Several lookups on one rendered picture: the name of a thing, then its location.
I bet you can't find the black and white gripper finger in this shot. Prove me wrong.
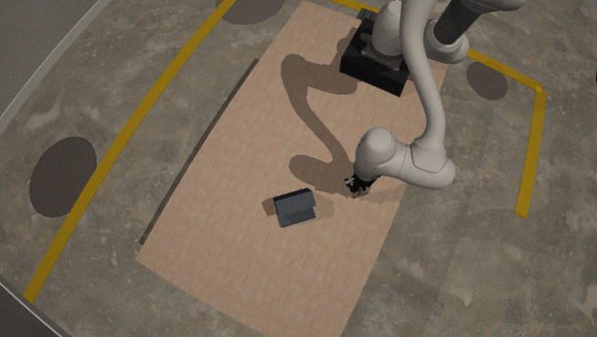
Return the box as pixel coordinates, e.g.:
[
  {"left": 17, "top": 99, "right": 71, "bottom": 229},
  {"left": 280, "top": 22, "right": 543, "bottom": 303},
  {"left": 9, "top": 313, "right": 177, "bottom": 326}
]
[
  {"left": 359, "top": 179, "right": 377, "bottom": 196},
  {"left": 344, "top": 177, "right": 362, "bottom": 198}
]

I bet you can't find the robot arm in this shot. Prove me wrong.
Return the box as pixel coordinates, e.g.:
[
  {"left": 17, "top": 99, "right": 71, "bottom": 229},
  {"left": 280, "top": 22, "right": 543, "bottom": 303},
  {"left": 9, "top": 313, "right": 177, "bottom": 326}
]
[{"left": 354, "top": 0, "right": 526, "bottom": 189}]

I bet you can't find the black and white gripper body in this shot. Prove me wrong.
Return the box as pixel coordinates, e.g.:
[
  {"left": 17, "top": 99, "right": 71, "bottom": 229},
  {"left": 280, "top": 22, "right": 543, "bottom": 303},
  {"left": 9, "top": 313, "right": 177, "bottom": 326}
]
[{"left": 351, "top": 172, "right": 375, "bottom": 184}]

